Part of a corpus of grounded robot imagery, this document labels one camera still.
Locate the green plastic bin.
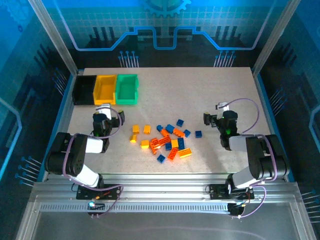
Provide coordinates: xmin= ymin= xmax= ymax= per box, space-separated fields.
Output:
xmin=115 ymin=74 xmax=140 ymax=105

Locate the yellow plastic bin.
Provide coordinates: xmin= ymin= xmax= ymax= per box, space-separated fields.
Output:
xmin=93 ymin=74 xmax=118 ymax=106

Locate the long yellow lego brick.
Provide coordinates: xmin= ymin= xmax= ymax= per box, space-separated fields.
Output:
xmin=178 ymin=147 xmax=193 ymax=159

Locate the black plastic bin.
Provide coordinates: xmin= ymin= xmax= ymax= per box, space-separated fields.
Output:
xmin=72 ymin=75 xmax=98 ymax=106

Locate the small black control box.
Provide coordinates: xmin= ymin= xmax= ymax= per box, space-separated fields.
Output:
xmin=227 ymin=202 xmax=245 ymax=217
xmin=87 ymin=201 xmax=106 ymax=216

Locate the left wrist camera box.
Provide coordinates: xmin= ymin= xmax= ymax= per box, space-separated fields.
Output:
xmin=95 ymin=103 xmax=113 ymax=120

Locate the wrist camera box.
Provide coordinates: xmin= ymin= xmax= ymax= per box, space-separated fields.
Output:
xmin=215 ymin=101 xmax=230 ymax=112
xmin=95 ymin=103 xmax=113 ymax=120

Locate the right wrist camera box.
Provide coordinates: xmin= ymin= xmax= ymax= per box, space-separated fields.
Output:
xmin=215 ymin=101 xmax=230 ymax=112

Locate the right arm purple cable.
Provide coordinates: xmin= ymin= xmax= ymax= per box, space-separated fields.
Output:
xmin=223 ymin=98 xmax=279 ymax=220

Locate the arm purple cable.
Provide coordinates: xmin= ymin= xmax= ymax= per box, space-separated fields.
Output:
xmin=223 ymin=98 xmax=279 ymax=220
xmin=61 ymin=106 xmax=125 ymax=219

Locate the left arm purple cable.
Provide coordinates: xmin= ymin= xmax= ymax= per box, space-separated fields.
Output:
xmin=61 ymin=106 xmax=125 ymax=219

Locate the aluminium frame rail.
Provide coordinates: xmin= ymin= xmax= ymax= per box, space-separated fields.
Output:
xmin=32 ymin=173 xmax=301 ymax=204

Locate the grey slotted cable duct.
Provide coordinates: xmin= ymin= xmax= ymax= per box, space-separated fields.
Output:
xmin=39 ymin=203 xmax=231 ymax=213

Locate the aluminium frame post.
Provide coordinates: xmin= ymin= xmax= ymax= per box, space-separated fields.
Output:
xmin=251 ymin=0 xmax=301 ymax=76
xmin=27 ymin=0 xmax=79 ymax=76

